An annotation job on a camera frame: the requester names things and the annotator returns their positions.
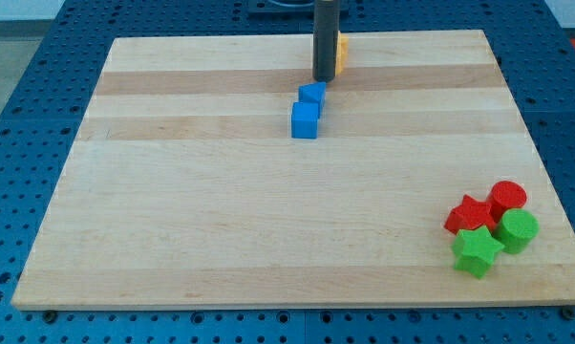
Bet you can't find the green cylinder block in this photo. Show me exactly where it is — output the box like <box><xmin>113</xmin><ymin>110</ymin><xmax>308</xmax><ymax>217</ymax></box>
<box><xmin>492</xmin><ymin>208</ymin><xmax>540</xmax><ymax>254</ymax></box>

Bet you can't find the blue cube block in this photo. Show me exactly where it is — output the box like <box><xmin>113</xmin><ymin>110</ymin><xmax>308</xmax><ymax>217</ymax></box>
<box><xmin>290</xmin><ymin>101</ymin><xmax>319</xmax><ymax>140</ymax></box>

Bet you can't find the red cylinder block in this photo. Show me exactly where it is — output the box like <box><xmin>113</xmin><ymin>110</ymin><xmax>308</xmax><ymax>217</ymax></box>
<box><xmin>486</xmin><ymin>181</ymin><xmax>527</xmax><ymax>222</ymax></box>

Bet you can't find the light wooden board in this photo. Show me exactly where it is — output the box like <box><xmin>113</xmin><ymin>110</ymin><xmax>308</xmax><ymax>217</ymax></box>
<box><xmin>11</xmin><ymin>30</ymin><xmax>575</xmax><ymax>311</ymax></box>

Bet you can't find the yellow heart block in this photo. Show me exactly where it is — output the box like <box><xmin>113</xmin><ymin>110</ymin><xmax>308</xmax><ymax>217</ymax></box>
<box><xmin>335</xmin><ymin>32</ymin><xmax>349</xmax><ymax>75</ymax></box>

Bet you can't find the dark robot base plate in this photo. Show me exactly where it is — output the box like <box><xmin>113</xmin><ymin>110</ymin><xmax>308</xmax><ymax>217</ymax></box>
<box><xmin>245</xmin><ymin>0</ymin><xmax>315</xmax><ymax>19</ymax></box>

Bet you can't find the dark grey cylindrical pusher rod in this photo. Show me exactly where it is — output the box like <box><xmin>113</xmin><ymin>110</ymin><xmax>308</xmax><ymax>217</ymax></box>
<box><xmin>312</xmin><ymin>0</ymin><xmax>340</xmax><ymax>82</ymax></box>

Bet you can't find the blue triangle block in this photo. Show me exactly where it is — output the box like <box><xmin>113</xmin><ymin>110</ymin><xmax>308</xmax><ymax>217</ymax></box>
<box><xmin>298</xmin><ymin>81</ymin><xmax>327</xmax><ymax>118</ymax></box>

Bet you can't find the red star block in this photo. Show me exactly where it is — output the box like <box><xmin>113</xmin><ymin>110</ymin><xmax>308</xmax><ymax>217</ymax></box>
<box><xmin>444</xmin><ymin>194</ymin><xmax>497</xmax><ymax>235</ymax></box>

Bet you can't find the green star block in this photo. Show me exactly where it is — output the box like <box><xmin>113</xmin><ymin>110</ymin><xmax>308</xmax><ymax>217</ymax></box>
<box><xmin>451</xmin><ymin>226</ymin><xmax>504</xmax><ymax>279</ymax></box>

